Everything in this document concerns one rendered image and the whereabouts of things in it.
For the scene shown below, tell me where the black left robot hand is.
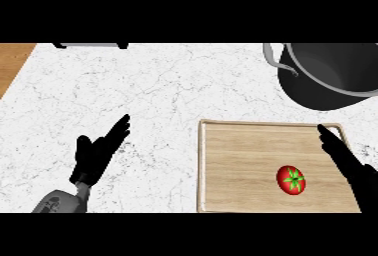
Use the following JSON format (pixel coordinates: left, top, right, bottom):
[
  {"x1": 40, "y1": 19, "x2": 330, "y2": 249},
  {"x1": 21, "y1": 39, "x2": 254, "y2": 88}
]
[{"x1": 68, "y1": 113, "x2": 133, "y2": 188}]

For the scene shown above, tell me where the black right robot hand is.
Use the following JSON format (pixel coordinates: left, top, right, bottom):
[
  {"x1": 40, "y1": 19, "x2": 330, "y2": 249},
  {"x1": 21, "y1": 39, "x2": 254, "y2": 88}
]
[{"x1": 316, "y1": 123, "x2": 378, "y2": 214}]

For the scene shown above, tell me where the black pot with grey rim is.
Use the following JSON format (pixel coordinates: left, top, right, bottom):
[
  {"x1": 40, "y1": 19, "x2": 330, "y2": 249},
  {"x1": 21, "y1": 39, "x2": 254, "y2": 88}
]
[{"x1": 262, "y1": 43, "x2": 378, "y2": 112}]

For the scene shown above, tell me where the pale wooden tray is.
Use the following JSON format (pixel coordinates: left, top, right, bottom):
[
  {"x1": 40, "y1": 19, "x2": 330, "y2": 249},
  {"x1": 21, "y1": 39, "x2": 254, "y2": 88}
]
[{"x1": 197, "y1": 118, "x2": 364, "y2": 214}]

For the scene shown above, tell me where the red tomato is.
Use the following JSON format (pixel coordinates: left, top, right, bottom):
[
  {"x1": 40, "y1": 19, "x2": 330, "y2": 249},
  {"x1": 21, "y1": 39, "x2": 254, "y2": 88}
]
[{"x1": 275, "y1": 165, "x2": 308, "y2": 196}]

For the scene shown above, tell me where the grey appliance with black feet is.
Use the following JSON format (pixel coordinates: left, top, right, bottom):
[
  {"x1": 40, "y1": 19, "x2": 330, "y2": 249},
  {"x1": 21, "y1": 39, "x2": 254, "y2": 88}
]
[{"x1": 52, "y1": 43, "x2": 130, "y2": 50}]

